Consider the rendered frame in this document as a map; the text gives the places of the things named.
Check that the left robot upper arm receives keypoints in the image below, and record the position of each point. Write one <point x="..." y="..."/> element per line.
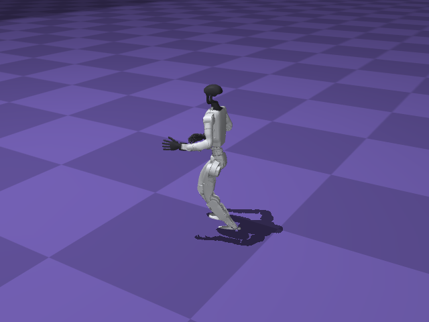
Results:
<point x="209" y="121"/>

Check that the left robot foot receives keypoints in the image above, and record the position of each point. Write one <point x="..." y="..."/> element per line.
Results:
<point x="227" y="227"/>

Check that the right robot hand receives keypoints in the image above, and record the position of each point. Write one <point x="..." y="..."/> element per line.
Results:
<point x="196" y="137"/>

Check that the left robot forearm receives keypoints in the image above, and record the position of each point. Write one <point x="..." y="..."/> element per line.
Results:
<point x="199" y="146"/>

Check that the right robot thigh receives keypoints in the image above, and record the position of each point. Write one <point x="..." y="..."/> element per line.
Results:
<point x="200" y="178"/>

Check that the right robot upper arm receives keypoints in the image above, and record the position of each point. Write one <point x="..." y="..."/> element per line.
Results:
<point x="228" y="121"/>

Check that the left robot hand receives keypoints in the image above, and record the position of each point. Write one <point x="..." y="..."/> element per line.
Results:
<point x="174" y="145"/>

